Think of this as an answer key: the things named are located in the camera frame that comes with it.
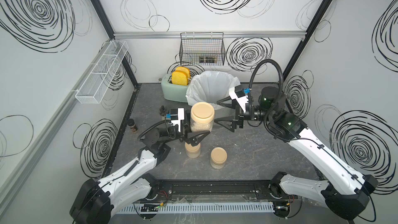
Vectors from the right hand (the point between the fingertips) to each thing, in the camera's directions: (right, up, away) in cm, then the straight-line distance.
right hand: (218, 112), depth 56 cm
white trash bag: (-1, +12, +37) cm, 39 cm away
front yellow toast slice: (-20, +18, +40) cm, 48 cm away
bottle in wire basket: (-1, +27, +32) cm, 42 cm away
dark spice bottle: (-45, -12, +32) cm, 57 cm away
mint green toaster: (-24, +8, +49) cm, 55 cm away
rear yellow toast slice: (-17, +23, +40) cm, 50 cm away
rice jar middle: (+2, -24, +18) cm, 30 cm away
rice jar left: (-10, -22, +19) cm, 31 cm away
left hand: (-4, -4, 0) cm, 6 cm away
